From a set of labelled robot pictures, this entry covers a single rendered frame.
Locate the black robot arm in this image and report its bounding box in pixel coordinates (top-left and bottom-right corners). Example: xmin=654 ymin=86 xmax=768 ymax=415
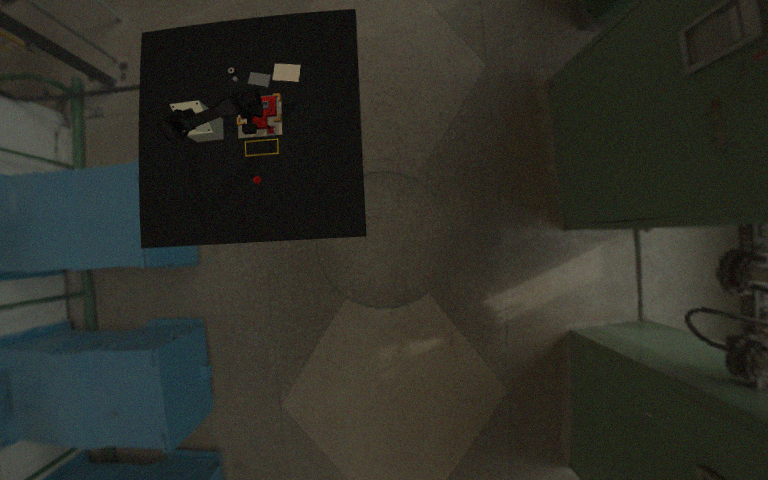
xmin=155 ymin=89 xmax=264 ymax=142

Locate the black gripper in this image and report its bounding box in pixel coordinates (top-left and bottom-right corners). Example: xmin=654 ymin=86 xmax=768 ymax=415
xmin=240 ymin=111 xmax=259 ymax=134

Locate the beige flat rectangular panel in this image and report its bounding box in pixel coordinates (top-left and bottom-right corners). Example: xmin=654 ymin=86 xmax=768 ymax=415
xmin=272 ymin=63 xmax=301 ymax=82

